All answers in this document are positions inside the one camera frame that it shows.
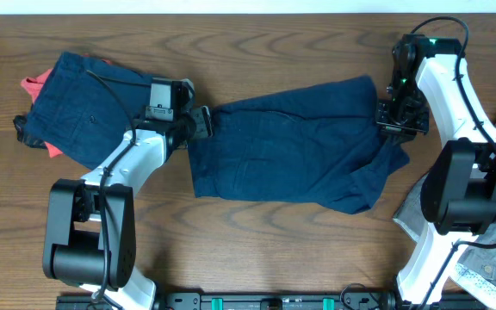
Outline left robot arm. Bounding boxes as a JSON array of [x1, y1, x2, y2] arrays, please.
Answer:
[[42, 77, 213, 309]]

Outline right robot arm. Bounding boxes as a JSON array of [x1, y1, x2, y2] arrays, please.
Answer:
[[375, 32, 496, 309]]

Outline grey shorts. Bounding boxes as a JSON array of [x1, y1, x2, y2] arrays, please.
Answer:
[[393, 125, 496, 309]]

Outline folded red garment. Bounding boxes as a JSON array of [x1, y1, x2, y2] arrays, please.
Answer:
[[21, 52, 124, 167]]

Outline folded black striped garment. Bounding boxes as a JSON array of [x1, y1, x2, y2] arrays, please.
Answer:
[[13, 115, 47, 150]]

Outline navy blue shorts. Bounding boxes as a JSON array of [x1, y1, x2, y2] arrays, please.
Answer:
[[188, 76, 409, 214]]

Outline folded navy shorts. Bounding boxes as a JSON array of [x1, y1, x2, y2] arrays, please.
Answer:
[[25, 52, 152, 170]]

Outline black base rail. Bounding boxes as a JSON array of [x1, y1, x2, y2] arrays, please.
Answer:
[[55, 290, 488, 310]]

